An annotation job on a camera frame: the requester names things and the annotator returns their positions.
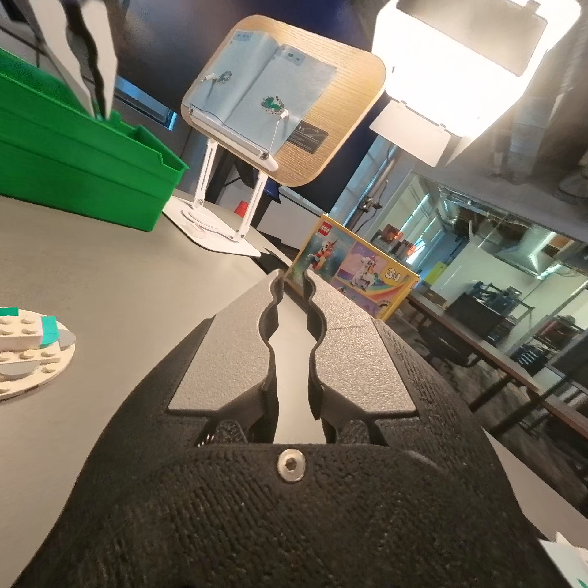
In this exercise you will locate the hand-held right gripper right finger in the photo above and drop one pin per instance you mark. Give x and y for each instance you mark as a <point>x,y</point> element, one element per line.
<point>363,367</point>

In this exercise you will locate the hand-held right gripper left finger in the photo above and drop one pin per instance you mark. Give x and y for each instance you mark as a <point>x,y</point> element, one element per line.
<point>225,363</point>

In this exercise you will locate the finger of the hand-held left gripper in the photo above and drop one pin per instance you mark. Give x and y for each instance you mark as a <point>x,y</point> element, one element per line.
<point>105,55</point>
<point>59,46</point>

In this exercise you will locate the green plastic bin stack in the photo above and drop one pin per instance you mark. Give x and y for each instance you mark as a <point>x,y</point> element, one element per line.
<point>69,174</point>

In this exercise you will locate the light blue instruction booklet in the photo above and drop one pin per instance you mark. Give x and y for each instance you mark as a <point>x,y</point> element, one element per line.
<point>248,82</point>

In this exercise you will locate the round white lego model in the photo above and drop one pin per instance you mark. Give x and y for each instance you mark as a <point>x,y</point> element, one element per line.
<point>27,349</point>

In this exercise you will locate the yellow lego box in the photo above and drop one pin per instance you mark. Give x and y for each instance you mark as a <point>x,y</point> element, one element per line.
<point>358,271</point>

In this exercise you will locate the black office chair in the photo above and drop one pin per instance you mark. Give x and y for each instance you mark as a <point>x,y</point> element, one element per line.
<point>448,347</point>

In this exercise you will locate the red plastic cup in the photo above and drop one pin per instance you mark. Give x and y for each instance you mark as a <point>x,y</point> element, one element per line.
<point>241,209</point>

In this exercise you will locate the wooden book stand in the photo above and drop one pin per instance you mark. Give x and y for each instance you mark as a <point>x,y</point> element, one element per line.
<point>340,133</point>

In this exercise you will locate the white paper leaflets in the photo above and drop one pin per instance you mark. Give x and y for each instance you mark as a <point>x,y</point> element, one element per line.
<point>569,565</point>

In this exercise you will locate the bright studio light panel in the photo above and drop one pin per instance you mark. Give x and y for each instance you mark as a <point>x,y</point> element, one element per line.
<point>459,69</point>

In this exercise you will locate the small camera on pole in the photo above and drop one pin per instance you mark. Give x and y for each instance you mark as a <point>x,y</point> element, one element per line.
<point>370,203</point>

